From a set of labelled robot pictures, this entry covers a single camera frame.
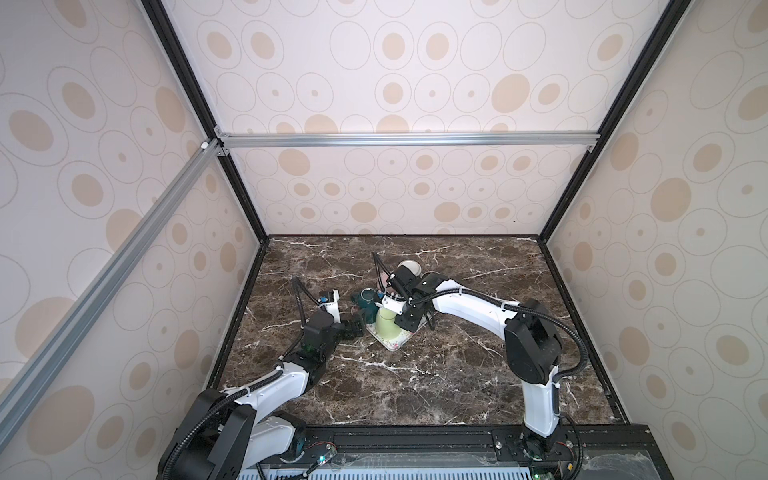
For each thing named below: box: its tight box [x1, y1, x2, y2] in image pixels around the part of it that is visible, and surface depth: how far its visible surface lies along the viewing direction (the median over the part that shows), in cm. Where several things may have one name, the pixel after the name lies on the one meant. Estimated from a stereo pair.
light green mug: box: [376, 306, 401, 339], surface depth 88 cm
